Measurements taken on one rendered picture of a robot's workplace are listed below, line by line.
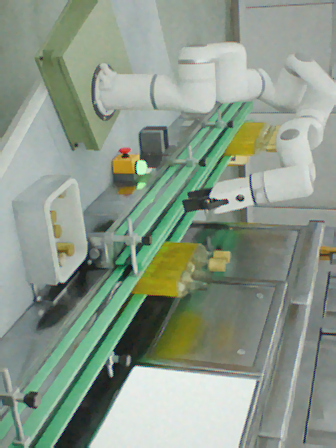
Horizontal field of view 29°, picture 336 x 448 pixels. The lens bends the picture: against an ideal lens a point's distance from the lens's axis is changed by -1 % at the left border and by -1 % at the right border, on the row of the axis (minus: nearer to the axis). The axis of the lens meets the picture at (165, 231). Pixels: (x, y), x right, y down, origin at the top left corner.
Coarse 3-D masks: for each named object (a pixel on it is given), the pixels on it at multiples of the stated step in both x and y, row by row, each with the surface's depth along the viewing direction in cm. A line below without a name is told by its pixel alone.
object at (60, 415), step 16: (224, 160) 273; (208, 176) 258; (176, 224) 219; (176, 240) 207; (128, 304) 173; (112, 320) 167; (128, 320) 166; (112, 336) 160; (96, 352) 154; (80, 368) 150; (96, 368) 149; (80, 384) 144; (64, 400) 139; (80, 400) 139; (48, 416) 135; (64, 416) 134; (48, 432) 130
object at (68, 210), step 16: (48, 208) 147; (64, 208) 164; (80, 208) 164; (48, 224) 149; (64, 224) 166; (80, 224) 166; (64, 240) 169; (80, 240) 168; (80, 256) 167; (64, 272) 159
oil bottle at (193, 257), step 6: (162, 252) 186; (168, 252) 186; (174, 252) 185; (180, 252) 185; (186, 252) 185; (192, 252) 184; (156, 258) 184; (162, 258) 183; (168, 258) 183; (174, 258) 182; (180, 258) 182; (186, 258) 181; (192, 258) 181; (198, 258) 182; (198, 264) 182
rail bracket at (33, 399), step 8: (8, 376) 111; (8, 384) 111; (0, 392) 113; (8, 392) 112; (16, 392) 112; (32, 392) 111; (8, 400) 112; (16, 400) 112; (24, 400) 111; (32, 400) 110; (40, 400) 112; (16, 408) 114; (16, 416) 114; (16, 424) 115; (16, 432) 116; (16, 440) 117; (24, 440) 117
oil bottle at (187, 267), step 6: (150, 264) 180; (156, 264) 180; (162, 264) 180; (168, 264) 180; (174, 264) 179; (180, 264) 179; (186, 264) 179; (192, 264) 179; (174, 270) 177; (180, 270) 176; (186, 270) 176; (192, 270) 177; (192, 276) 177
